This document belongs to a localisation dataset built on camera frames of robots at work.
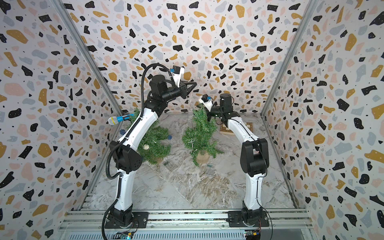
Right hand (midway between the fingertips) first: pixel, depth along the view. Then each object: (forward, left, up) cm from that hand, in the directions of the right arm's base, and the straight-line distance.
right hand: (198, 109), depth 87 cm
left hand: (0, -1, +17) cm, 17 cm away
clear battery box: (-23, -8, -28) cm, 37 cm away
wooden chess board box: (+4, -18, -24) cm, 30 cm away
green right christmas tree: (-18, -1, -4) cm, 19 cm away
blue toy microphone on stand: (-5, +50, -4) cm, 50 cm away
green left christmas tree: (-23, +22, -5) cm, 32 cm away
